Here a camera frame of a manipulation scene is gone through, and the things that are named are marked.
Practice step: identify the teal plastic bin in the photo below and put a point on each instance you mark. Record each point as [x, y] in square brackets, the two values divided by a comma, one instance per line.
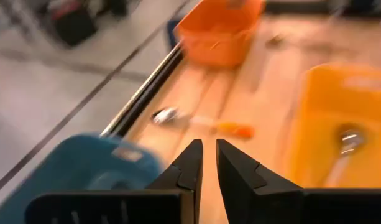
[69, 165]

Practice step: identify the yellow plastic bin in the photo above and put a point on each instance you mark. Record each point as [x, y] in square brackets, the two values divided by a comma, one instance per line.
[317, 124]

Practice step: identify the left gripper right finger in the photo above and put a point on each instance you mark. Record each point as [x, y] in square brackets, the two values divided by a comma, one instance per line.
[240, 186]

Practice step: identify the black aluminium frame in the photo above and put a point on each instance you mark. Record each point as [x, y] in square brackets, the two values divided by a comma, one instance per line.
[140, 96]

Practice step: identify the orange plastic bin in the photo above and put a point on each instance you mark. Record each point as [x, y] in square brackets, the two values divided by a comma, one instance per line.
[215, 40]

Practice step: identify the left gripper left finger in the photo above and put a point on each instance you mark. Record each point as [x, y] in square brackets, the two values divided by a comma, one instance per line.
[187, 174]

